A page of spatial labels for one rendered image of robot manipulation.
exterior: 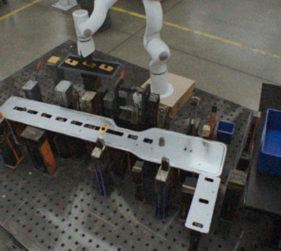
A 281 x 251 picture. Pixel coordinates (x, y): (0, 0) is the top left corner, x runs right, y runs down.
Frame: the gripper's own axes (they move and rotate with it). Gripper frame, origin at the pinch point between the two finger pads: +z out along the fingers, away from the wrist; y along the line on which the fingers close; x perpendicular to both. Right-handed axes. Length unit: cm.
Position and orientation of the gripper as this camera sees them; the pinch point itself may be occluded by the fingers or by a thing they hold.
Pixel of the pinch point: (88, 60)
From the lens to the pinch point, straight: 197.9
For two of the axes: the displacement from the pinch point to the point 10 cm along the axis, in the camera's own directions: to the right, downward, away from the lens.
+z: 0.5, 7.3, 6.8
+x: 8.0, 3.8, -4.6
